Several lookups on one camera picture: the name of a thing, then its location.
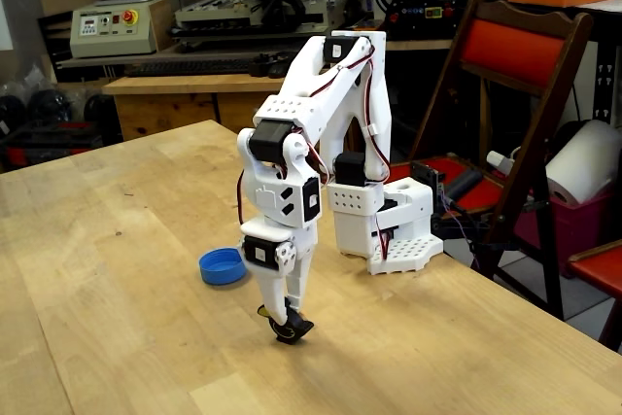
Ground purple wire bundle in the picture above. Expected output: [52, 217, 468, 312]
[436, 190, 482, 270]

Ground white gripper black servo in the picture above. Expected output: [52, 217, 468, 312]
[239, 218, 320, 328]

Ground black keyboard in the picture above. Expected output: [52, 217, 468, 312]
[124, 57, 259, 79]

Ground white power plug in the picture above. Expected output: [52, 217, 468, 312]
[486, 150, 516, 176]

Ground black cylinder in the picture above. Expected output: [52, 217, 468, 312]
[444, 167, 483, 198]

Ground black red tool case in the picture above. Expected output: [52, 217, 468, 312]
[0, 121, 106, 171]

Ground blue plastic lid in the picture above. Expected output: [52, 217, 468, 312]
[197, 247, 247, 287]

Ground wooden chair red seat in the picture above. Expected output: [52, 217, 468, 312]
[566, 239, 622, 353]

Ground beige control box red button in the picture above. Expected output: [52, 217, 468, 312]
[69, 0, 174, 59]

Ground black scroll saw green table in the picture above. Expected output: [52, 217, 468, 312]
[363, 0, 467, 42]

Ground white paper towel roll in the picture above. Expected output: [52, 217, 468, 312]
[544, 119, 622, 206]

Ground wooden folding chair red cushions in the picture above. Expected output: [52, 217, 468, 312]
[388, 0, 595, 322]

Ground wooden cabinet with sticker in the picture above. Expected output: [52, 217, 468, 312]
[101, 60, 293, 144]

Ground white panel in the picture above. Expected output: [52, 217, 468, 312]
[0, 0, 15, 52]

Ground black clamp tool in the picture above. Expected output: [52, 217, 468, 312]
[248, 51, 298, 80]

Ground black helmet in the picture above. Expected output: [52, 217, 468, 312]
[83, 92, 118, 124]
[26, 88, 74, 124]
[0, 93, 28, 137]

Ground black wooden bird toy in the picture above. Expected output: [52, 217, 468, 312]
[256, 297, 316, 346]

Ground black motor controller board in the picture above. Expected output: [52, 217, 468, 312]
[410, 159, 446, 192]

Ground pink plastic bin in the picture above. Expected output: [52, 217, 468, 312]
[514, 190, 616, 280]

